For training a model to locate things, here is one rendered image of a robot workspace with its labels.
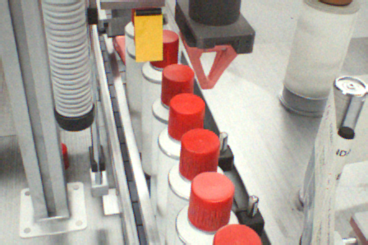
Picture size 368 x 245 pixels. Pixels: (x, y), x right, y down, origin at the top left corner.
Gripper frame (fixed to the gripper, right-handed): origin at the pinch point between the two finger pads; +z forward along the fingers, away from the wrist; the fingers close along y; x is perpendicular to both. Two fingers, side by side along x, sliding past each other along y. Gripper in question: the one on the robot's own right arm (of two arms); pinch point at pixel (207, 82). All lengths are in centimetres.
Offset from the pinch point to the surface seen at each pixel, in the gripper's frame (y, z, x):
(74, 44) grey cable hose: -13.9, -14.4, 15.7
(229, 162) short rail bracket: -3.6, 10.7, -2.9
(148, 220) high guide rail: -15.4, 5.5, 10.4
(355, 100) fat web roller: -12.0, -4.2, -12.4
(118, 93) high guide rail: 7.2, 5.3, 10.1
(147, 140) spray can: -1.3, 7.1, 7.7
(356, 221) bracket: -32.4, -12.5, 2.1
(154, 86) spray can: -1.9, -1.6, 7.1
